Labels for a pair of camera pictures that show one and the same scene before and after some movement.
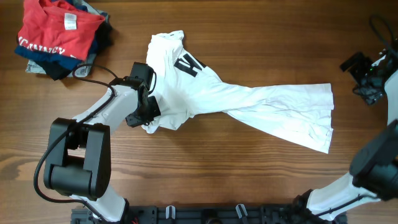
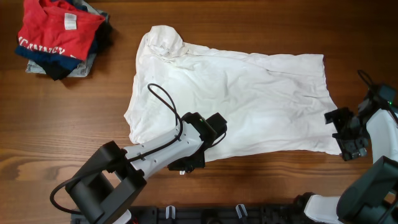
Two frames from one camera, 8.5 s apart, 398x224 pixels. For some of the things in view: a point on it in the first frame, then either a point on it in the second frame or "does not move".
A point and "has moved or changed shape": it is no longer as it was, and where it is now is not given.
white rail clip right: x=240 y=208 does not move
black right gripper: x=354 y=63 to x=347 y=137
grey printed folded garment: x=83 y=68 does not move
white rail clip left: x=173 y=211 does not move
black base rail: x=209 y=214 does not move
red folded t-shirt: x=63 y=28 does not move
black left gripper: x=145 y=112 to x=188 y=165
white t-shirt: x=186 y=86 has moved or changed shape
